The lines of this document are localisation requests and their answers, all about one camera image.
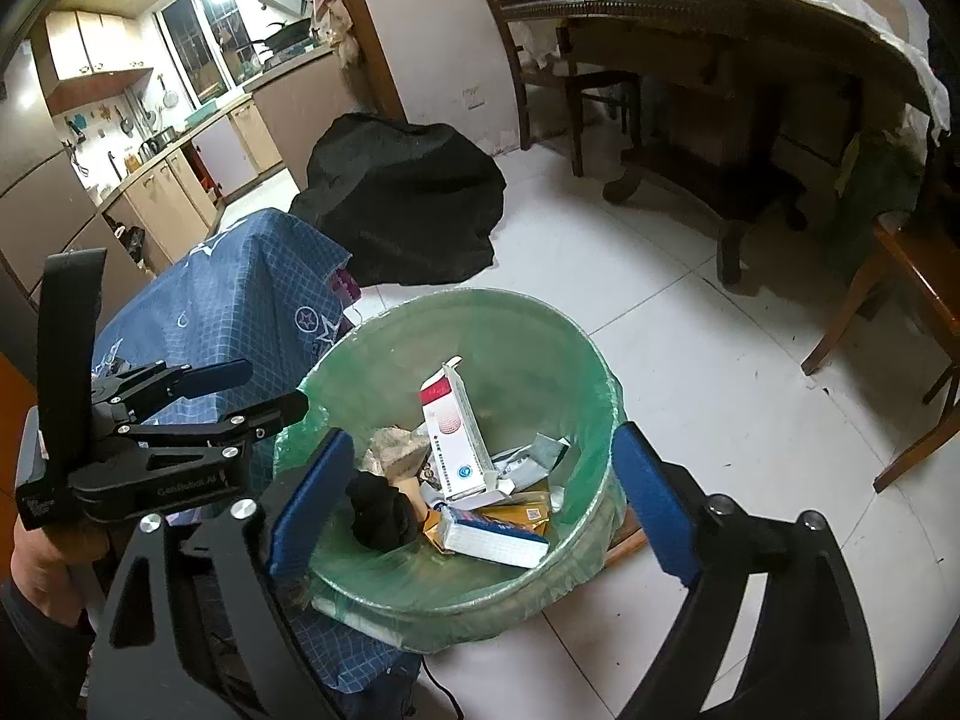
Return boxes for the red and white carton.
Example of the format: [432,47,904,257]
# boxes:
[418,356,518,512]

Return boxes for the orange wooden cabinet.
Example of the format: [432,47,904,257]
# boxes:
[0,352,38,481]

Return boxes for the black cloth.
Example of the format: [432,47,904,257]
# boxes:
[346,471,421,552]

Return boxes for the person's left forearm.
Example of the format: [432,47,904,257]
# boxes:
[0,577,98,720]

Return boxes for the person's left hand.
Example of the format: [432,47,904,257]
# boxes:
[9,519,113,625]

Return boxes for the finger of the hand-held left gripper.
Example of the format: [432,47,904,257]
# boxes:
[94,357,254,422]
[120,390,310,466]

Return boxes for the black fabric bag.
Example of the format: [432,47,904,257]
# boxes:
[289,112,507,287]

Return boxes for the hanging bags bundle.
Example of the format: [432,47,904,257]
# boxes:
[311,0,362,65]

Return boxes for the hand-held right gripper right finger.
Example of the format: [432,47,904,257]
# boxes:
[611,420,882,720]

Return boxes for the green-lined trash bin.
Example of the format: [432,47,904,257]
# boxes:
[274,287,627,653]

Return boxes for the dark green plastic bag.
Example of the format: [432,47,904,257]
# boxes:
[825,127,927,278]

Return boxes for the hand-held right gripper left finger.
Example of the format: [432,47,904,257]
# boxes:
[82,427,355,720]

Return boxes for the brown wooden chair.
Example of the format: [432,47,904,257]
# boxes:
[801,217,960,492]

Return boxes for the black wok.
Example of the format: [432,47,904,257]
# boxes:
[259,19,312,53]

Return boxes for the dark wooden chair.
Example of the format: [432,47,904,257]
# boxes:
[472,0,638,177]

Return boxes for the black cable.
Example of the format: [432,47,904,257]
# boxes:
[416,652,466,720]

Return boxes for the white and blue carton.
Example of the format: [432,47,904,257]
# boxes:
[437,504,552,569]

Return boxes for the lower kitchen cabinets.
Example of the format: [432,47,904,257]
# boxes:
[101,37,353,271]

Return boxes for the upper kitchen cabinets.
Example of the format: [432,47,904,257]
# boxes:
[45,9,155,113]

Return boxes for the dark wooden table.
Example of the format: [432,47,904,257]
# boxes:
[495,0,935,286]

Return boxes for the grey refrigerator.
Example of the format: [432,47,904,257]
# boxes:
[0,37,151,361]

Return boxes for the blue checked tablecloth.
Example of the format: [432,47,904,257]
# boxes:
[90,210,421,695]

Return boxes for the kitchen cabinets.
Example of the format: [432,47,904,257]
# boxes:
[45,9,155,113]
[101,37,353,271]

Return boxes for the kitchen window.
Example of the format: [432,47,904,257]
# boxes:
[157,0,260,102]

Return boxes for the yellow packet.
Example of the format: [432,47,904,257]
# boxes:
[424,495,552,552]

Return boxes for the white snack bag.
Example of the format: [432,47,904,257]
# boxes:
[491,433,572,511]

